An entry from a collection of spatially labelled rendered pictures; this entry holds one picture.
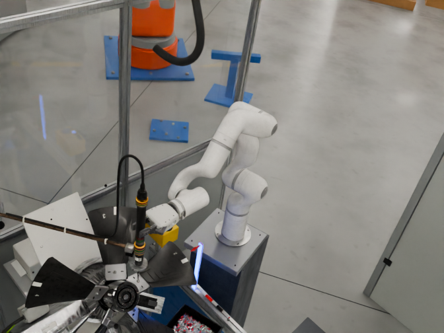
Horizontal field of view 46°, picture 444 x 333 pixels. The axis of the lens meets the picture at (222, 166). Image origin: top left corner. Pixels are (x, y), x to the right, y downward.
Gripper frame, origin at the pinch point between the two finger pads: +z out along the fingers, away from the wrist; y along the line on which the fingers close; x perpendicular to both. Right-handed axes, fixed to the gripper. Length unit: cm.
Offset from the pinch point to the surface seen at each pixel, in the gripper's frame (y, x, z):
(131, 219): 13.9, -10.2, -6.5
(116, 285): -0.6, -24.5, 10.7
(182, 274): -6.4, -34.8, -18.9
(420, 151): 29, -148, -377
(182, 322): -10, -66, -19
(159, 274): -2.1, -32.2, -9.8
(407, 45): 171, -147, -592
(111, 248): 11.9, -18.9, 4.7
